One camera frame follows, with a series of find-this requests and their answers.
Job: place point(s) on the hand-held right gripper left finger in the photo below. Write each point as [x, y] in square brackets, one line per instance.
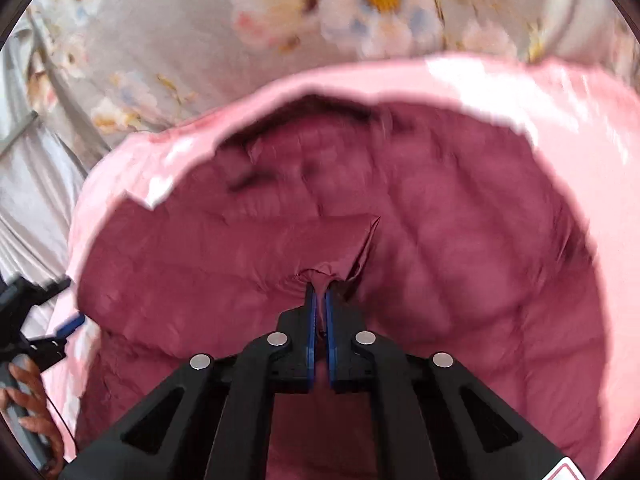
[310, 317]

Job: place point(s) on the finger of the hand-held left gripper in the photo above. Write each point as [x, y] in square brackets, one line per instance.
[70, 326]
[47, 290]

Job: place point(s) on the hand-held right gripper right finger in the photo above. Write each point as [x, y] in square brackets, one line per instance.
[330, 320]

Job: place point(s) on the maroon puffer jacket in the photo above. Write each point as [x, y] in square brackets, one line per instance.
[450, 260]

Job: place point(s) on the person's left hand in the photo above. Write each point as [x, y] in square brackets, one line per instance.
[35, 422]

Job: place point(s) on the grey satin cloth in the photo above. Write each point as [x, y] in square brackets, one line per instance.
[30, 185]

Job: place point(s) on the floral bed sheet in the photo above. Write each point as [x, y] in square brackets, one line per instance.
[175, 35]

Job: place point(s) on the pink printed blanket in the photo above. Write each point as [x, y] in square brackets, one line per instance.
[575, 125]

